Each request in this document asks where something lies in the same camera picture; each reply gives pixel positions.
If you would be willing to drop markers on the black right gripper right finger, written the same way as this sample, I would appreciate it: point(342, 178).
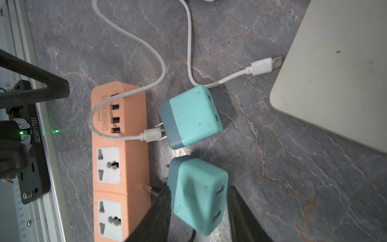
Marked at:
point(244, 227)

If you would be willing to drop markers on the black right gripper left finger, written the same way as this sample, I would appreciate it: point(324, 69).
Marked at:
point(154, 227)

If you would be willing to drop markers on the aluminium frame rail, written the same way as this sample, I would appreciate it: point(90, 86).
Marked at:
point(33, 206)

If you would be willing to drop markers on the teal charger adapter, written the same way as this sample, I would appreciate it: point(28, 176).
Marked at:
point(190, 117)
point(198, 192)

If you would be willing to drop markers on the grey Apple laptop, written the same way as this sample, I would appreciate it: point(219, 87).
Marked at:
point(335, 73)

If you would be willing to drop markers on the orange power strip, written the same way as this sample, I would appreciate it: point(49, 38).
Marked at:
point(120, 169)

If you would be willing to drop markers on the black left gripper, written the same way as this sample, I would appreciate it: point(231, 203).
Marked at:
point(21, 151)

